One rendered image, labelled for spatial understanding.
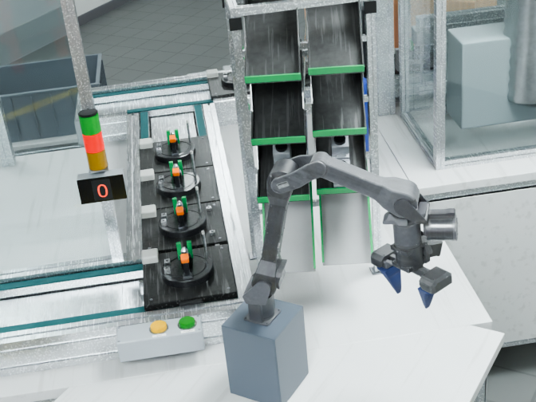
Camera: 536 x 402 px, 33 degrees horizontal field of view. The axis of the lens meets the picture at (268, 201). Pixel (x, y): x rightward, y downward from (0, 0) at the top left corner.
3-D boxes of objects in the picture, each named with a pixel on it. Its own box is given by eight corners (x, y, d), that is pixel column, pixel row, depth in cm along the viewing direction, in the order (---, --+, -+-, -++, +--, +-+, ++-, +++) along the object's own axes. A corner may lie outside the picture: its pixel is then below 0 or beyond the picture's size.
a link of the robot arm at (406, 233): (380, 218, 184) (427, 217, 182) (384, 203, 189) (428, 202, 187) (384, 246, 188) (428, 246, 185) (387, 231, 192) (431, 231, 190)
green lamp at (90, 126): (100, 134, 230) (97, 116, 228) (81, 136, 230) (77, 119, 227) (101, 126, 234) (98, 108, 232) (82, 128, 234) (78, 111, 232)
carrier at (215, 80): (273, 92, 352) (270, 62, 346) (211, 100, 350) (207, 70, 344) (265, 71, 373) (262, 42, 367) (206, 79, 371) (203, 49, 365)
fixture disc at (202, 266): (215, 283, 237) (214, 277, 236) (162, 291, 235) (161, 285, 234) (211, 255, 249) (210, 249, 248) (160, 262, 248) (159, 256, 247)
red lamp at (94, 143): (104, 151, 232) (101, 134, 230) (84, 154, 232) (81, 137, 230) (104, 143, 237) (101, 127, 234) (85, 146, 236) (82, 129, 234)
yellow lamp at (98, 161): (108, 169, 235) (104, 152, 233) (88, 171, 234) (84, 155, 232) (108, 160, 239) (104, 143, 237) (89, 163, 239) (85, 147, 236)
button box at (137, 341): (205, 350, 224) (202, 329, 221) (120, 363, 222) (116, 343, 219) (202, 333, 230) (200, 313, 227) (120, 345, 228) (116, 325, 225)
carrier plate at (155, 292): (238, 297, 233) (237, 290, 232) (144, 311, 232) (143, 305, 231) (228, 249, 254) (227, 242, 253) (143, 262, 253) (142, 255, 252)
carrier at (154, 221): (228, 246, 256) (223, 208, 250) (143, 258, 254) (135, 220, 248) (220, 206, 277) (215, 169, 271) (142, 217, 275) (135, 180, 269)
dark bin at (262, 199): (309, 201, 226) (308, 183, 220) (258, 203, 227) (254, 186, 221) (307, 116, 243) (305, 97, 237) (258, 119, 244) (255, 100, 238)
